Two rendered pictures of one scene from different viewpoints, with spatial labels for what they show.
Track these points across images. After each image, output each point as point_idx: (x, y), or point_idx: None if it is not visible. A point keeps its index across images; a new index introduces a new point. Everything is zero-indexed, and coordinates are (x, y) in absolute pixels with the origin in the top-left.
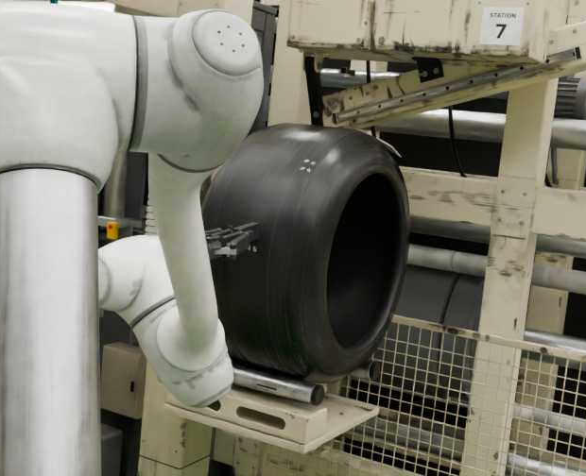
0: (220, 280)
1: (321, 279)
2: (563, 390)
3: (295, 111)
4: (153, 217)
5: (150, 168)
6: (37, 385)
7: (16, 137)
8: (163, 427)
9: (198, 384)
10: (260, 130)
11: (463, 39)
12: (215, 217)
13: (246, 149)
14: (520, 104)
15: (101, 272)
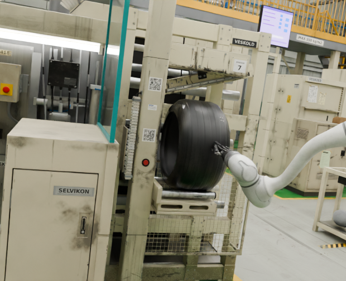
0: (200, 162)
1: None
2: None
3: (129, 83)
4: (133, 137)
5: (328, 143)
6: None
7: None
8: (139, 221)
9: (270, 200)
10: (189, 103)
11: (227, 68)
12: (197, 140)
13: (195, 112)
14: (215, 85)
15: (254, 170)
